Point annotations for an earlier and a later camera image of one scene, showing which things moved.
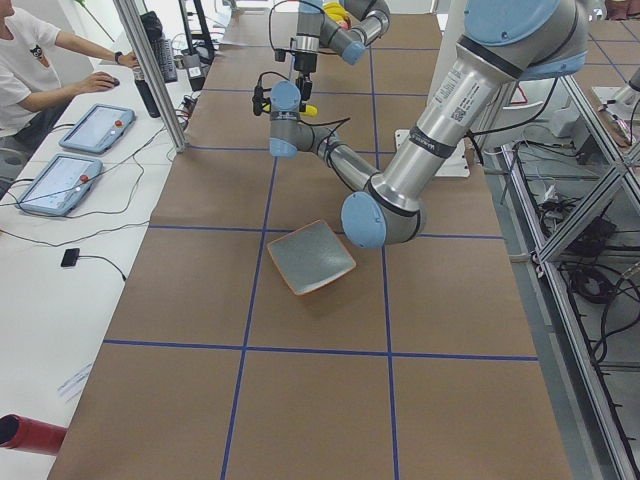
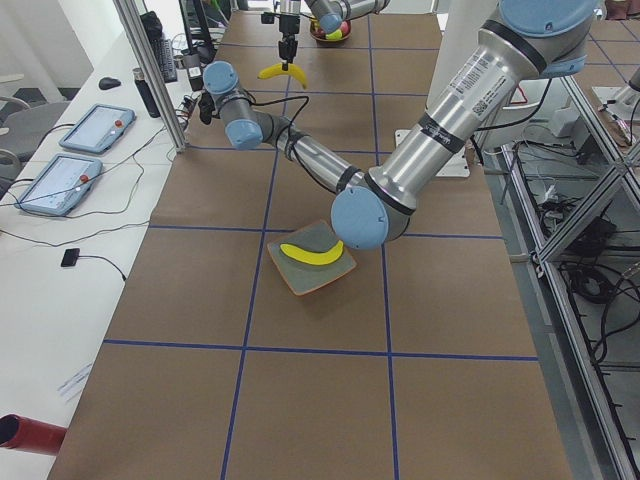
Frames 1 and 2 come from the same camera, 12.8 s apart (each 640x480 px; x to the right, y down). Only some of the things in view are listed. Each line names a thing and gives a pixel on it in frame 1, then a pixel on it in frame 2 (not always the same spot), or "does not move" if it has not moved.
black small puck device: (70, 257) does not move
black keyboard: (165, 55) does not move
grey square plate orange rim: (310, 256) does not move
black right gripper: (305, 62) → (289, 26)
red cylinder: (26, 434) does not move
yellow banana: (310, 110) → (315, 258)
